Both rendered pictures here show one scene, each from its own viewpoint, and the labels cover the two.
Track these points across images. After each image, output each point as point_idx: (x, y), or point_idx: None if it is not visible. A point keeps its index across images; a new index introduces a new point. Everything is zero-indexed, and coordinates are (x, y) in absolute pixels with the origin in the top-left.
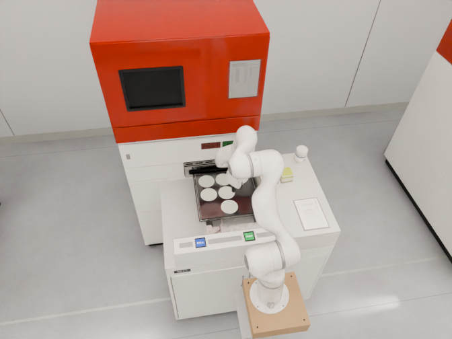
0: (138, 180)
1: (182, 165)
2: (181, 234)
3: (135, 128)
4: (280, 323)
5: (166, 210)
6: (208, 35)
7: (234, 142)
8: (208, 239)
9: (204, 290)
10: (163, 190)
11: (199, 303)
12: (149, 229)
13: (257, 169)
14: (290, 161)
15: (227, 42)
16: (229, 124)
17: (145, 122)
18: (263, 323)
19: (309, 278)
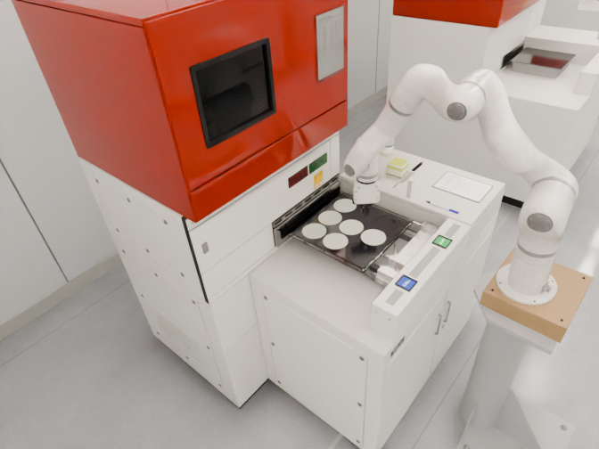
0: (221, 288)
1: (271, 227)
2: (349, 306)
3: (219, 178)
4: (572, 297)
5: (298, 296)
6: None
7: (400, 103)
8: (408, 274)
9: (407, 370)
10: (264, 279)
11: (399, 401)
12: (242, 372)
13: (488, 92)
14: (380, 159)
15: None
16: (321, 125)
17: (231, 162)
18: (560, 312)
19: (476, 281)
